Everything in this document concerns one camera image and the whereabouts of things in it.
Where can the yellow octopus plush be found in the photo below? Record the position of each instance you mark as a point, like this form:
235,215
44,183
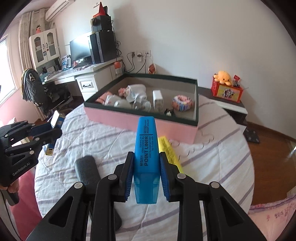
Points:
223,77

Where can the yellow highlighter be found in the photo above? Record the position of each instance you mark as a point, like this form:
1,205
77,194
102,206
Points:
168,150

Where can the black foam brush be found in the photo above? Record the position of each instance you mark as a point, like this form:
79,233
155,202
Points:
86,169

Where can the small doll figure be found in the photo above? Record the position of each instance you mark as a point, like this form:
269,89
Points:
38,28

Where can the white air conditioner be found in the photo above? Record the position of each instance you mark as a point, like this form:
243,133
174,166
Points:
59,9

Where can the black box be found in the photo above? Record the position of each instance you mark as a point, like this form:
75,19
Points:
100,23

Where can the blue white carton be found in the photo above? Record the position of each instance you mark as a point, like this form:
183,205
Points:
66,61

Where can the red printed box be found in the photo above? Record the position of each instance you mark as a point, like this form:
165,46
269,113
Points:
227,92

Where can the small blue yellow box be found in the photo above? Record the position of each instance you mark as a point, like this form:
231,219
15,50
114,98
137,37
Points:
57,120

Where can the black computer monitor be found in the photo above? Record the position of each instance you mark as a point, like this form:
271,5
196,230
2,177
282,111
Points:
79,47

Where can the small red tag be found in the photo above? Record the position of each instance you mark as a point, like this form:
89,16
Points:
237,80

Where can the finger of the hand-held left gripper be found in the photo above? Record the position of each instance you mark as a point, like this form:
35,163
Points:
39,130
46,138

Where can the black white low cabinet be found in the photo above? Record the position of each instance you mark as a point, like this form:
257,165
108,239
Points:
226,104

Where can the beige curtain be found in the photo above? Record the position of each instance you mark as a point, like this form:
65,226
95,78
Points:
25,39

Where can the orange snack bag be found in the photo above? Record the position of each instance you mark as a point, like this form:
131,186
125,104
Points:
152,68

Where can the black computer tower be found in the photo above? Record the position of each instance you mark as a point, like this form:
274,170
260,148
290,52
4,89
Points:
103,46

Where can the white handheld device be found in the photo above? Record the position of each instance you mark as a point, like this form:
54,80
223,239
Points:
136,89

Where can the white glass-door cabinet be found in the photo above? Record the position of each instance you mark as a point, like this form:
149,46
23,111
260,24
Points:
44,46

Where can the pink patterned roll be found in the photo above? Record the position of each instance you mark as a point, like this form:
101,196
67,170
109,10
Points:
182,103

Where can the orange bottle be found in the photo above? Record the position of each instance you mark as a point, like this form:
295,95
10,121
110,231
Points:
117,68

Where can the white power adapter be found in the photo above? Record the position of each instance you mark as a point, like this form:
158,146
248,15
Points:
157,99

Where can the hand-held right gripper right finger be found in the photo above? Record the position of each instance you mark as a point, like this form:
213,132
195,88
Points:
163,178

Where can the pink cup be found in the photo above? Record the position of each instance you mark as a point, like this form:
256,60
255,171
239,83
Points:
103,97

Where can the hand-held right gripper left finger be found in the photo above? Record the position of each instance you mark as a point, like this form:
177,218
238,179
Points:
130,178

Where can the pink storage box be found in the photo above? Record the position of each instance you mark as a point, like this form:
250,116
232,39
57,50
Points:
115,118

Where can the small pink doll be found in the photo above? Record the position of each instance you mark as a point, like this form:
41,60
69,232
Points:
123,91

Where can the person's left hand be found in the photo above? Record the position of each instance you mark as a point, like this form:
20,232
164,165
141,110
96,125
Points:
12,187

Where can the black floor scale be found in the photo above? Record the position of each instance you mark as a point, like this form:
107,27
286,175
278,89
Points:
252,135

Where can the white wall socket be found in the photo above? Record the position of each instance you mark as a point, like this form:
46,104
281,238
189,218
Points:
139,55
147,52
130,54

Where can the black printed jacket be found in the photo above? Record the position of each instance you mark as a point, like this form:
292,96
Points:
33,88

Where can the pink printed bedding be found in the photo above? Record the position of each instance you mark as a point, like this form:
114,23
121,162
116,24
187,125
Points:
275,220

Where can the white desk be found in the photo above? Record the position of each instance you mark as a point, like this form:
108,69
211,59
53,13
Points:
92,80

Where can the black rhinestone hair claw clip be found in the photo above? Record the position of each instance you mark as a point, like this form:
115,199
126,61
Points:
169,112

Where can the blue highlighter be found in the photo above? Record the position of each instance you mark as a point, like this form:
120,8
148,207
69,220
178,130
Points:
146,150

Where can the red triangular item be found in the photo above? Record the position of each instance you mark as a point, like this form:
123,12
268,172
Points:
101,10

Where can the window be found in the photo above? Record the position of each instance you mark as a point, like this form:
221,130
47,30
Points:
7,69

